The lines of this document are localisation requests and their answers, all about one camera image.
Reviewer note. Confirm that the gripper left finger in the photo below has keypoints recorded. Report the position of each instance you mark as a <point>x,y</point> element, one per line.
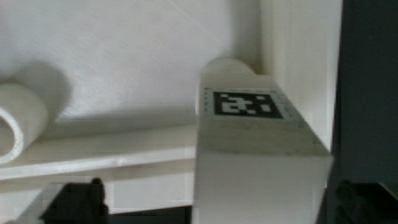
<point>78,207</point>

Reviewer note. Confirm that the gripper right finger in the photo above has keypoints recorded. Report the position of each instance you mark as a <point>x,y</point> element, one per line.
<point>366,204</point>

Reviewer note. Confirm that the white table leg with tag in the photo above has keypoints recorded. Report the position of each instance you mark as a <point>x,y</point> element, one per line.
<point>263,161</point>

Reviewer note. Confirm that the white square tabletop part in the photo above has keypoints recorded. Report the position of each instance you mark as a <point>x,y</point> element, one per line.
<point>107,54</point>

